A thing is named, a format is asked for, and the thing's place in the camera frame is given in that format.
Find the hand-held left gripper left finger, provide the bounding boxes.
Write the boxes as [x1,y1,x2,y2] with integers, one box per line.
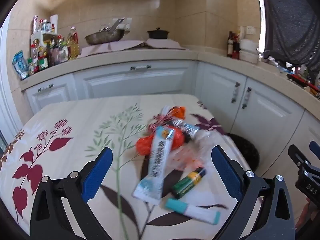
[29,147,113,240]

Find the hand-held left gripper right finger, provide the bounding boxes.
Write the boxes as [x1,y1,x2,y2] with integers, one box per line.
[211,145,297,240]

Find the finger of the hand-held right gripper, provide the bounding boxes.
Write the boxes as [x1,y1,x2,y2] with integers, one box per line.
[287,144,312,171]
[309,140,320,167]

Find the clear plastic bag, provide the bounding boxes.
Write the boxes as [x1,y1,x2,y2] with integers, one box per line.
[167,130,228,178]

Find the small green bottle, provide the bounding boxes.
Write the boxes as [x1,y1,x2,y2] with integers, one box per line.
[171,167,207,200]

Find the teal white tube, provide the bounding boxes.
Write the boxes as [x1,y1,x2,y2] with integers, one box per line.
[164,197,221,225]

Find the orange mesh ball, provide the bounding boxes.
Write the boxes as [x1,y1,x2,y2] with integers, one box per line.
[136,127,187,157]

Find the blue silver foil wrapper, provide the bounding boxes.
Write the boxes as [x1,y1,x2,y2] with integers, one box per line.
[170,119,200,139]

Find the long white blue wrapper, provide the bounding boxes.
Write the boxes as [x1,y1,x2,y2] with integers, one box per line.
[132,126,176,205]

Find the small orange plastic bag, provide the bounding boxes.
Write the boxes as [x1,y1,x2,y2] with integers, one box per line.
[171,106,187,120]

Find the red checked ribbon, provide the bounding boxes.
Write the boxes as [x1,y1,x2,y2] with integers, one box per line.
[147,112,175,130]

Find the person's right hand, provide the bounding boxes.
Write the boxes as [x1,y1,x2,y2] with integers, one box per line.
[296,197,316,230]

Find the floral tablecloth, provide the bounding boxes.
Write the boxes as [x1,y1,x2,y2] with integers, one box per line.
[0,94,265,240]

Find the countertop clutter pile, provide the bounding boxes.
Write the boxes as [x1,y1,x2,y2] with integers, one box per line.
[260,52,320,98]

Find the white kitchen cabinet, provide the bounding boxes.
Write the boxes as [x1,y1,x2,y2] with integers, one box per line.
[24,60,320,180]

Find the stacked white containers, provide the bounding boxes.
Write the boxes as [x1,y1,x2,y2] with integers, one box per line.
[239,39,259,64]

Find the beige kitchen countertop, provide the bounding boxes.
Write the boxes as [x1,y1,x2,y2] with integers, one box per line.
[20,47,320,115]

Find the cluster of condiment bottles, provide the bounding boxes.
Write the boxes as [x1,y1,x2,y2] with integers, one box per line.
[27,14,69,77]

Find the blue white packet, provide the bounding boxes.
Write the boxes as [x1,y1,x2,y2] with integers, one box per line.
[12,51,29,80]

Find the yellow cooking oil bottle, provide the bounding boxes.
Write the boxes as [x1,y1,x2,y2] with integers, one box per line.
[66,26,80,60]

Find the dark curtain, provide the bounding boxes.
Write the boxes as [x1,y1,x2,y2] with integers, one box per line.
[260,0,320,73]

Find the metal wok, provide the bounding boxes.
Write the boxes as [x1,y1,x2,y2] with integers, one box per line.
[84,29,125,46]

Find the black cooking pot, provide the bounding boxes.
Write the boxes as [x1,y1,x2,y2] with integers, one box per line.
[147,27,170,40]

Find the white paper towel roll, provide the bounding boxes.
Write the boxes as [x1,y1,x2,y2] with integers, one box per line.
[49,14,59,34]

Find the white door frame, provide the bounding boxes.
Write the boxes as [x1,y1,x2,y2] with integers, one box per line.
[0,27,33,143]

